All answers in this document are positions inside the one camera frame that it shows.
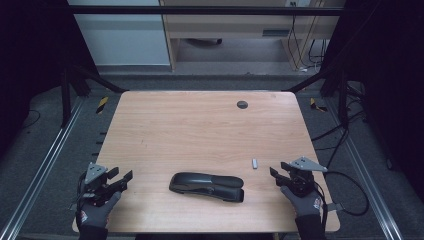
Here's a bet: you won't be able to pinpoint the black stapler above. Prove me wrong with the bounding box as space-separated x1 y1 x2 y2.
168 171 245 203

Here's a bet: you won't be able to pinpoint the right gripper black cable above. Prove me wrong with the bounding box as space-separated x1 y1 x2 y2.
313 170 370 231

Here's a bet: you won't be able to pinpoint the light wooden desk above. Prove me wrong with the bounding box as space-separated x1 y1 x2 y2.
159 0 346 72

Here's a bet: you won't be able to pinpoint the black frame strut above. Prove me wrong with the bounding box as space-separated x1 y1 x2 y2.
283 66 349 128
60 64 129 128

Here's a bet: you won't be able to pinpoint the black floor cables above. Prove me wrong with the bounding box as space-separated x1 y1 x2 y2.
311 83 368 169

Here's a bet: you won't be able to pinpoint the person's left hand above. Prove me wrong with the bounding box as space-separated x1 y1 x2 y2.
77 191 123 229

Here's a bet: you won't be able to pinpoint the black curtain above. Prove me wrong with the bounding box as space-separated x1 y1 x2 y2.
323 0 424 201
0 0 98 158

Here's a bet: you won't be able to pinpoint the yellow black striped tape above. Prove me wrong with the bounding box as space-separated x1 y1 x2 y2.
95 96 110 115
309 97 329 113

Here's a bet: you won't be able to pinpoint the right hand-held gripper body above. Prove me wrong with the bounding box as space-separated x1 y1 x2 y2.
286 156 328 197

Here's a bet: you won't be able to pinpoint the black horizontal frame bar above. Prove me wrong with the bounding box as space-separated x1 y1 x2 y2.
68 4 344 17

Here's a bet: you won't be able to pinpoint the person's right hand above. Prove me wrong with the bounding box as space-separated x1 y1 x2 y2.
279 185 324 218

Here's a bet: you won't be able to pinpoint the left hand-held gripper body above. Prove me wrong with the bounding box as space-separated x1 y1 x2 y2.
77 162 118 207

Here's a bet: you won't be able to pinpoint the thin black floor cable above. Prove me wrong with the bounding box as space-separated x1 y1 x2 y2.
22 109 42 129

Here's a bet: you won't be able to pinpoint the white cabinet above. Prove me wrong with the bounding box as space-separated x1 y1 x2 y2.
66 0 172 67

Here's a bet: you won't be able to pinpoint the black cables under desk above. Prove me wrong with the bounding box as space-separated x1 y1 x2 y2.
288 1 329 73

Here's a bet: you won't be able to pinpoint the aluminium floor rail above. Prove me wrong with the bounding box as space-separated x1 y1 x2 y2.
324 98 404 240
0 96 86 240

